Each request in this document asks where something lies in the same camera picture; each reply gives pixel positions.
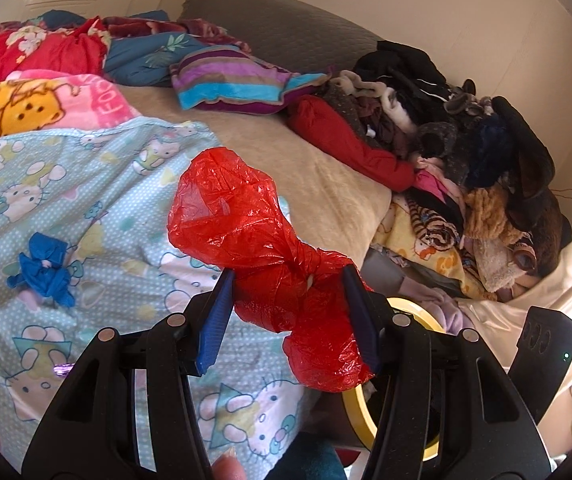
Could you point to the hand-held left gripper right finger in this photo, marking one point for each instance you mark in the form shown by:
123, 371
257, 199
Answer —
361, 320

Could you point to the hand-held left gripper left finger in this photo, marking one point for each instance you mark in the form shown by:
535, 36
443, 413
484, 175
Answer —
216, 320

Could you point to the yellow tape roll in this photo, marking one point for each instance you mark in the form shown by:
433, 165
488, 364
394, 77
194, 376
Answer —
357, 410

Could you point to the red plastic bag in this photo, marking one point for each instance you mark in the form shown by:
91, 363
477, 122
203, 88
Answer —
226, 210

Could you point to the person's left hand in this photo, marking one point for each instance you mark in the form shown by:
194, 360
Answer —
226, 467

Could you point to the white cloth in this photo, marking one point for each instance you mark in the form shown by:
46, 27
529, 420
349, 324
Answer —
541, 290

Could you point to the lavender clothes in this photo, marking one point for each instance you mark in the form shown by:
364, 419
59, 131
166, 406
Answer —
446, 310

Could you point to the yellow cartoon blanket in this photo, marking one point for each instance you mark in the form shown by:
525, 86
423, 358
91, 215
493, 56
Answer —
441, 266

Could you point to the brown striped knit garment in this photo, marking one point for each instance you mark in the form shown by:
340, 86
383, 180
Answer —
436, 230

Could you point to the teal cloth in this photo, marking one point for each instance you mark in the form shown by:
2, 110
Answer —
306, 462

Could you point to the pink garment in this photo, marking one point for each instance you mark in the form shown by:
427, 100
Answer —
436, 182

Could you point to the yellow knit garment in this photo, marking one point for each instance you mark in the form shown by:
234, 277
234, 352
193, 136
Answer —
486, 210

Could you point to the beige bed sheet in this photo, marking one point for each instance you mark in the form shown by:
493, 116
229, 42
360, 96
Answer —
286, 160

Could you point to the blue plastic bag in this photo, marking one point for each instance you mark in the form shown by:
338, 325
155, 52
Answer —
46, 272

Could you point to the light blue cartoon cat blanket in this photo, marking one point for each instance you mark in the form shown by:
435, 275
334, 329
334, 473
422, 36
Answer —
91, 185

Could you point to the dark brown coat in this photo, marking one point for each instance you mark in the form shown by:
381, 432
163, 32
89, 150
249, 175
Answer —
531, 160

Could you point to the grey dotted garment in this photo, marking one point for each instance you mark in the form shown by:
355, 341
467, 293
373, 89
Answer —
441, 140

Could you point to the dark blue fuzzy garment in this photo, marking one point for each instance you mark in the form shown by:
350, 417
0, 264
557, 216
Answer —
491, 150

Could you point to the white fleece garment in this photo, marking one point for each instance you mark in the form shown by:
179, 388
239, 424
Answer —
397, 110

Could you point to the dark dotted garment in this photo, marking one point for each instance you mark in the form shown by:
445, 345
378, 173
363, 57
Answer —
351, 105

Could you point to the purple striped pillow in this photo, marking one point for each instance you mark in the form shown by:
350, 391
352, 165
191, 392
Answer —
236, 80

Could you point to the black jacket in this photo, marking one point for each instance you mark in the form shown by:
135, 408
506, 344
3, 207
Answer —
406, 67

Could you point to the pink cartoon blanket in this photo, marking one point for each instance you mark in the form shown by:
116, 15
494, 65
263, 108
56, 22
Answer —
66, 105

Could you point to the blue floral quilt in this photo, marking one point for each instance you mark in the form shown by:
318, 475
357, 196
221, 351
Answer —
141, 55

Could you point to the grey pillow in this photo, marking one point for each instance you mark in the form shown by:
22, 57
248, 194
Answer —
276, 25

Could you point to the maroon patterned blanket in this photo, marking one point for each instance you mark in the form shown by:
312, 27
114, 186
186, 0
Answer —
131, 25

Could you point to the red floral quilt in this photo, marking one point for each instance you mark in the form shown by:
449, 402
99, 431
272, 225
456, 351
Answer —
56, 50

